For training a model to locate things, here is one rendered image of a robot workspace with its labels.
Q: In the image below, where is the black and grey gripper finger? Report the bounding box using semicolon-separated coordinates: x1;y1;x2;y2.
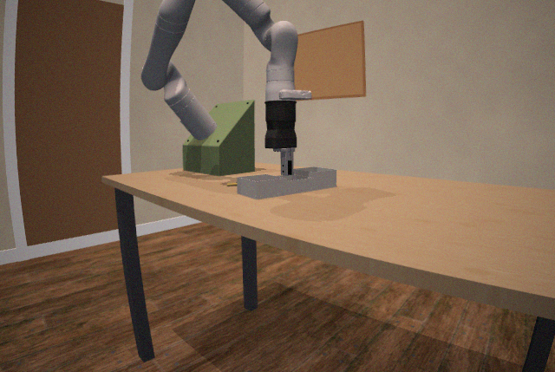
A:
273;148;289;175
288;148;295;175

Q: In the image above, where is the grey rack of three labelled bins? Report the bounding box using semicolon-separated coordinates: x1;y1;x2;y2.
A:
238;166;336;199

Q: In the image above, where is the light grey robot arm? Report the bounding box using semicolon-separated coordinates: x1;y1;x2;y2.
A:
141;0;298;140

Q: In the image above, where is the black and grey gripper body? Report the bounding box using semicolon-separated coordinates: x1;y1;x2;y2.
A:
264;81;312;148

